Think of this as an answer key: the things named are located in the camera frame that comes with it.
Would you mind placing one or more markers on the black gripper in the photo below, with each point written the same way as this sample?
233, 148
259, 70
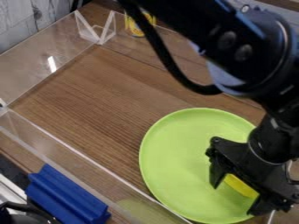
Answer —
233, 158

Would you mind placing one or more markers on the yellow toy banana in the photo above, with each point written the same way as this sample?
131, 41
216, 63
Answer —
237, 188

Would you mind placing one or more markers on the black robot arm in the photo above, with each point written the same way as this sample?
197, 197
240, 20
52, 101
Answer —
252, 46

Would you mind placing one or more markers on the green plate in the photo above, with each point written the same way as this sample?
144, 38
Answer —
175, 167

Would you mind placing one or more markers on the blue plastic block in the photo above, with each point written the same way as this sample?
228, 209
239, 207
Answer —
64, 199

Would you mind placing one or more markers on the yellow labelled can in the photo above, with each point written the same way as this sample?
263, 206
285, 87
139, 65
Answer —
132, 27

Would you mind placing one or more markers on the clear acrylic enclosure wall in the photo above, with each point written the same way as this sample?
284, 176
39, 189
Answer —
89, 143

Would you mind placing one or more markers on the clear acrylic corner bracket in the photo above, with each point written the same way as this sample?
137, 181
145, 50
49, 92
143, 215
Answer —
95, 33

